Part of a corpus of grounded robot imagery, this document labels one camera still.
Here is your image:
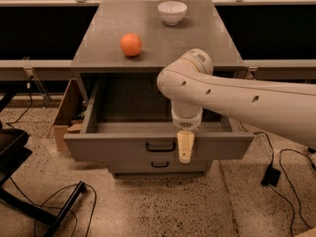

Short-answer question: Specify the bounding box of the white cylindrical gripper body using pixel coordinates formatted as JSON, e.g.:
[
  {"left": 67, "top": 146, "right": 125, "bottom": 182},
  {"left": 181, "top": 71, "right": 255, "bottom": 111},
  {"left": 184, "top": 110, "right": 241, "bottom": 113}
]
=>
[{"left": 172, "top": 113, "right": 201, "bottom": 130}]

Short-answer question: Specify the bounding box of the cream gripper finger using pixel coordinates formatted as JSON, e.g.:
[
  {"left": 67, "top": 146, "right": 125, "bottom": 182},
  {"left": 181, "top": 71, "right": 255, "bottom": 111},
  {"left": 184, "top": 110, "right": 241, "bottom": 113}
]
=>
[{"left": 177, "top": 130, "right": 195, "bottom": 164}]

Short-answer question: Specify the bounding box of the grey top drawer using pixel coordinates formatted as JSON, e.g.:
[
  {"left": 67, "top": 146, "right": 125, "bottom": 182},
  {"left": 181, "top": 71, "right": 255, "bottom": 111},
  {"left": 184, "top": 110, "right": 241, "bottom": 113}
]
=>
[{"left": 65, "top": 74, "right": 254, "bottom": 169}]

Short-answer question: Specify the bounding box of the grey drawer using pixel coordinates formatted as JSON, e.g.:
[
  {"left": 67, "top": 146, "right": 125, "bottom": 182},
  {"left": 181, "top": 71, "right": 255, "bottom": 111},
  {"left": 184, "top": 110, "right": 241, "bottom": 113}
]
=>
[
  {"left": 65, "top": 74, "right": 254, "bottom": 169},
  {"left": 108, "top": 159, "right": 212, "bottom": 175}
]

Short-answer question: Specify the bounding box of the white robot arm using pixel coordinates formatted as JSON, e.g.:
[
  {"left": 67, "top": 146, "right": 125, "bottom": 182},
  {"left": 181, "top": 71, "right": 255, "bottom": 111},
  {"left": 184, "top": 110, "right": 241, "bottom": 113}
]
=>
[{"left": 157, "top": 48, "right": 316, "bottom": 164}]

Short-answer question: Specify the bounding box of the grey drawer cabinet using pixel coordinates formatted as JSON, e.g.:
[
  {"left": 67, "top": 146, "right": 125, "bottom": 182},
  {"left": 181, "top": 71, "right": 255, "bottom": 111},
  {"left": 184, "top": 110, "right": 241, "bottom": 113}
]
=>
[{"left": 70, "top": 0, "right": 247, "bottom": 178}]

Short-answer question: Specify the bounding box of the grey bottom drawer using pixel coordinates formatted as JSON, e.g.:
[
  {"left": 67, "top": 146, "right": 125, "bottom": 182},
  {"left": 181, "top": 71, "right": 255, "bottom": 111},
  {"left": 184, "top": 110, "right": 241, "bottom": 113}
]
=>
[{"left": 108, "top": 159, "right": 212, "bottom": 175}]

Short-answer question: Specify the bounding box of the orange fruit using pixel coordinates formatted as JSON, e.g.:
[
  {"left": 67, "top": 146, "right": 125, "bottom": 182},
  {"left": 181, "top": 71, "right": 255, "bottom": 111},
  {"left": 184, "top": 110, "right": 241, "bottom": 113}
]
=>
[{"left": 119, "top": 34, "right": 142, "bottom": 57}]

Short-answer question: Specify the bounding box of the black power adapter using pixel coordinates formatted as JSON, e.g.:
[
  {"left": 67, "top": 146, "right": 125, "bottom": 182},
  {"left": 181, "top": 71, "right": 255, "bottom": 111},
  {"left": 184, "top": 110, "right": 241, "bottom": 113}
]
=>
[{"left": 261, "top": 164, "right": 280, "bottom": 187}]

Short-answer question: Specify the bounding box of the white bowl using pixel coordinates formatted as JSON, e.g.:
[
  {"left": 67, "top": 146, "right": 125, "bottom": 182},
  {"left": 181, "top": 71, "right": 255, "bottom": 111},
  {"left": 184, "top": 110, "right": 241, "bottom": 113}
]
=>
[{"left": 158, "top": 1, "right": 188, "bottom": 26}]

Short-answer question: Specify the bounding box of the cardboard box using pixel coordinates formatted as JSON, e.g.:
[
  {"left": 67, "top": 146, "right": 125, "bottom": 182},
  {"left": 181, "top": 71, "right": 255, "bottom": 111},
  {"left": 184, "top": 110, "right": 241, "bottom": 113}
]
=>
[{"left": 53, "top": 79, "right": 83, "bottom": 152}]

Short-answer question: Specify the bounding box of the black chair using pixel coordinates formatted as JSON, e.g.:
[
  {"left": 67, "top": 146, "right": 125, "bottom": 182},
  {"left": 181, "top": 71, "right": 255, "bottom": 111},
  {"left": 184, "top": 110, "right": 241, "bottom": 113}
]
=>
[{"left": 0, "top": 96, "right": 95, "bottom": 237}]

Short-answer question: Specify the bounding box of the black adapter cable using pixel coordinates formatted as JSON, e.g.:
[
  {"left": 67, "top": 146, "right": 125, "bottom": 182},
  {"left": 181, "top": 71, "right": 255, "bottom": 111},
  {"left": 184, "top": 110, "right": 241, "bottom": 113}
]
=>
[{"left": 239, "top": 121, "right": 276, "bottom": 167}]

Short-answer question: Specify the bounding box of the black floor cable right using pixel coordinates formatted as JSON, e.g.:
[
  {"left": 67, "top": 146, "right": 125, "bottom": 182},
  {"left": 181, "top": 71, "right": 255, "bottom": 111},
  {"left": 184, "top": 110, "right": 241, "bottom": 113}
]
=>
[{"left": 268, "top": 148, "right": 316, "bottom": 237}]

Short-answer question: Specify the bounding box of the black floor cable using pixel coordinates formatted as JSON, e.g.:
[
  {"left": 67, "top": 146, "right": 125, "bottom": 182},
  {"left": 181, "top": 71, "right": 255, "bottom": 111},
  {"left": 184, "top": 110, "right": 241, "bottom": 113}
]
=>
[
  {"left": 6, "top": 176, "right": 98, "bottom": 237},
  {"left": 268, "top": 148, "right": 316, "bottom": 237}
]

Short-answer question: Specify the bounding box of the black floor cable left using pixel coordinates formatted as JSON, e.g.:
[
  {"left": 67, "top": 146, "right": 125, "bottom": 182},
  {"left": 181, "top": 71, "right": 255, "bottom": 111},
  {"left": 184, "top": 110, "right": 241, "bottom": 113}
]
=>
[{"left": 6, "top": 176, "right": 98, "bottom": 237}]

